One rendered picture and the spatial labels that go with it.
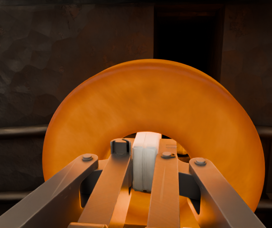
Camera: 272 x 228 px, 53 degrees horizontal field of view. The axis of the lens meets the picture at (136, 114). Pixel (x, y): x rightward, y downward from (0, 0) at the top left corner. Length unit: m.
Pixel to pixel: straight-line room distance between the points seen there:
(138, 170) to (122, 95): 0.05
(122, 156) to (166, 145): 0.04
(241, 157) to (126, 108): 0.08
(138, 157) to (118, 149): 0.01
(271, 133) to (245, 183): 0.08
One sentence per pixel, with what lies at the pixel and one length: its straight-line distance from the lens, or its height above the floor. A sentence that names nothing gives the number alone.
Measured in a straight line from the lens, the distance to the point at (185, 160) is 0.31.
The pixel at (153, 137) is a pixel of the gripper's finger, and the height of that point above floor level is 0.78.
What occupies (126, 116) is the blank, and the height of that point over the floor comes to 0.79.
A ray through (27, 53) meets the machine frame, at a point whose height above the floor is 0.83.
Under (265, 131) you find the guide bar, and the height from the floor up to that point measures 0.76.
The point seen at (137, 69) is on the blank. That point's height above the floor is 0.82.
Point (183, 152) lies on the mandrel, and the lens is 0.28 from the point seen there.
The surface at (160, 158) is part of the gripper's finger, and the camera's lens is 0.15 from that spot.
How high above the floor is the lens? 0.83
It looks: 14 degrees down
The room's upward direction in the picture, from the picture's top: straight up
